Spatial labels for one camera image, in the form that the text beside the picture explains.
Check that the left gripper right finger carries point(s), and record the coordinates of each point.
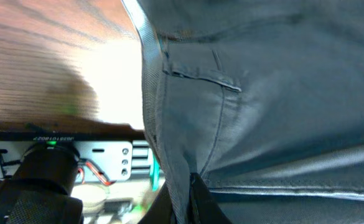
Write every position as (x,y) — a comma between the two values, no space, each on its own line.
(203,209)

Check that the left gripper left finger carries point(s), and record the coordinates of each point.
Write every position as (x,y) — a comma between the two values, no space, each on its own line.
(161,211)

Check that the grey cargo shorts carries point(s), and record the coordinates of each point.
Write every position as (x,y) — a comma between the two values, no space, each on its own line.
(264,99)

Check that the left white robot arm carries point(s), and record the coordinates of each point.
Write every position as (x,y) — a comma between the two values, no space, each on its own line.
(39,192)

